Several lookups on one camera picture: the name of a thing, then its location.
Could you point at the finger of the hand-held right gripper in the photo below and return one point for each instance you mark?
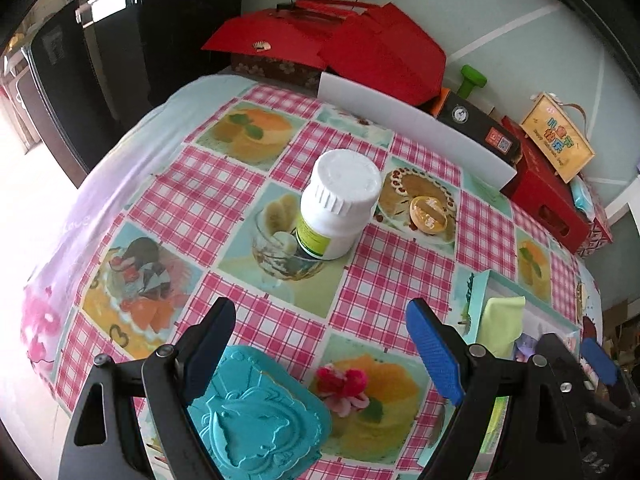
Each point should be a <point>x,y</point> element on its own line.
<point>602,365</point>
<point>562,360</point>

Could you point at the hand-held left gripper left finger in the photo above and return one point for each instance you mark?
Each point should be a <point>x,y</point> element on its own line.
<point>210,355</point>

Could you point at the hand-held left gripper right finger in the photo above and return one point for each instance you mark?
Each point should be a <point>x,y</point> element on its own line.
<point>435,350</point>

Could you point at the purple wipes packet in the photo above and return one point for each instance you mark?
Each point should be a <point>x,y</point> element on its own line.
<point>525,347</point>

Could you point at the teal shallow cardboard box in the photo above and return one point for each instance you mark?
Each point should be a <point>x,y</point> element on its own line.
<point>467,290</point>

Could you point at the green cleaning cloth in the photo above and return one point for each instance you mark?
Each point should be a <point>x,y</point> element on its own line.
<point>500,325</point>

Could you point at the teal embossed pouch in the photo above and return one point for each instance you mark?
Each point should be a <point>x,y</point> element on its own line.
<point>260,420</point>

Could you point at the green tissue packet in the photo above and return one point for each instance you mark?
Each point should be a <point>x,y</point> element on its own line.
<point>500,420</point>

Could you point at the red flower scrunchie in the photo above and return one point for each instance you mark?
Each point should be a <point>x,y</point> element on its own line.
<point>340,382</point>

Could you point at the cardboard boxes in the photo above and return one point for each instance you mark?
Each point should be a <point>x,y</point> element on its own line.
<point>617,320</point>

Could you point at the red patterned box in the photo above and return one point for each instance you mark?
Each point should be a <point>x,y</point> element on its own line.
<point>597,235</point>

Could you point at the light blue wipes pack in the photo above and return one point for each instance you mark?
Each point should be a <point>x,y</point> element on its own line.
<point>582,197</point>

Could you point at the red gift box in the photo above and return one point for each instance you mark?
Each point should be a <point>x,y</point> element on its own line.
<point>545,195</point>

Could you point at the white pill bottle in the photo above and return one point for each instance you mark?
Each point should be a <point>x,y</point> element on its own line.
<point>330,210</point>

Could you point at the checked printed tablecloth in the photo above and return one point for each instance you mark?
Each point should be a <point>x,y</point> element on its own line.
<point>200,175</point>

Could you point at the black box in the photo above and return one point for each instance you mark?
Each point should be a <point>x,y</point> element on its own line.
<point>475,120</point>

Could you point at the green dumbbell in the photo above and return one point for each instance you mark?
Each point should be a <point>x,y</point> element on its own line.
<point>472,77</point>

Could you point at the dark cabinet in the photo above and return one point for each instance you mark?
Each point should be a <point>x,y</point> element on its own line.
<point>90,100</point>

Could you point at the brown patterned box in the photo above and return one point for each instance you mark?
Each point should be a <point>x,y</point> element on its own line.
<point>280,72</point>

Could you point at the red gift bag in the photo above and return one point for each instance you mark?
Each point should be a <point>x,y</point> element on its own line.
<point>385,50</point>

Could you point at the black cabinet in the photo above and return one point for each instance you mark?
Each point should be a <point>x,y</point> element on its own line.
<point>190,20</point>

